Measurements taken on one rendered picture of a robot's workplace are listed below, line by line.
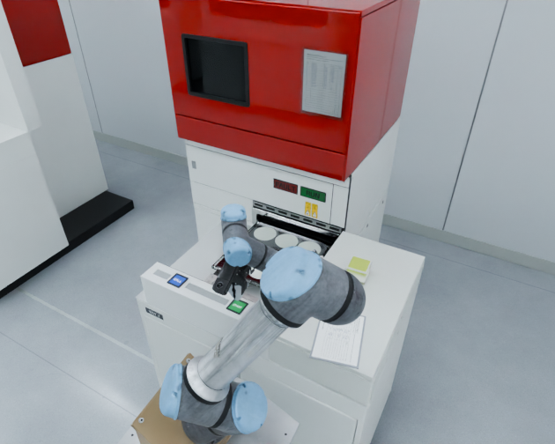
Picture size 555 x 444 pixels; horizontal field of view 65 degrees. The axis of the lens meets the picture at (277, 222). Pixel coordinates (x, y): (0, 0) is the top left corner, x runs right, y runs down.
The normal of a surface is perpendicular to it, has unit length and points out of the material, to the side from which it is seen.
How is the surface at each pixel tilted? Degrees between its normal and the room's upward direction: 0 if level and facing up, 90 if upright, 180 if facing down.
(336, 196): 90
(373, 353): 0
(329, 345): 0
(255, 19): 90
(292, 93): 90
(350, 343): 0
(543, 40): 90
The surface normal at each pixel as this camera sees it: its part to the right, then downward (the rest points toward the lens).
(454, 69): -0.49, 0.51
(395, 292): 0.00, -0.81
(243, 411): 0.72, -0.34
